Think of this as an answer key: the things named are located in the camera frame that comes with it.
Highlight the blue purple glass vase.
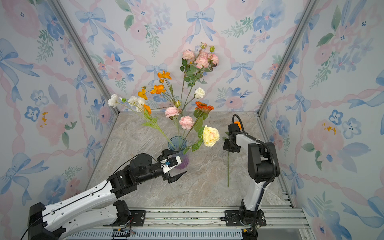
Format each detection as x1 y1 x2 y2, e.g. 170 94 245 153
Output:
168 136 190 170

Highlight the cream white rose stem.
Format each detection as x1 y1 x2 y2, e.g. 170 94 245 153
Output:
182 88 206 110

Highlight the orange poppy flower stem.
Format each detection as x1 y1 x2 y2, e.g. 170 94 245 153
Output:
138 71 180 108

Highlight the pink carnation single stem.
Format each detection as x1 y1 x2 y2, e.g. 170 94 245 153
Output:
179 50 197 114

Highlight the pink rose stem with leaves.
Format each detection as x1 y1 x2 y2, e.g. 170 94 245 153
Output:
180 43 219 83

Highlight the clear ribbed glass vase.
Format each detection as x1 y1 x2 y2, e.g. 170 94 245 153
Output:
173 112 184 131

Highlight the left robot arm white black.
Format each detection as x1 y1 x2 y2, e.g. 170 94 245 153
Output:
23 149 182 240

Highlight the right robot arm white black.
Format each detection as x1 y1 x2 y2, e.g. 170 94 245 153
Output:
223 123 280 227

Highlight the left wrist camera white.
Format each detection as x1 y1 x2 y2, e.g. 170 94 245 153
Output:
160 156 182 174

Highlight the black corrugated cable hose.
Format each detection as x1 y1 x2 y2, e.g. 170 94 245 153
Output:
231 113 278 235

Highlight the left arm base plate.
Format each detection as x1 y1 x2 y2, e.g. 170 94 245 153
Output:
110 210 147 227

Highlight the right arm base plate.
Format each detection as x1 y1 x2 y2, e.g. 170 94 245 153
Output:
220 210 267 228

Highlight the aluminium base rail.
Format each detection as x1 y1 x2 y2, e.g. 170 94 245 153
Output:
67 206 315 240

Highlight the right aluminium corner post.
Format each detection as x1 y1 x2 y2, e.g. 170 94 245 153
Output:
258 0 318 117

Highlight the aluminium corner post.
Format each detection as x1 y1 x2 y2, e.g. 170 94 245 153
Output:
48 0 111 100
258 0 318 117

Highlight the left aluminium corner post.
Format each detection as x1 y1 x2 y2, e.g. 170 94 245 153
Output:
48 0 111 100

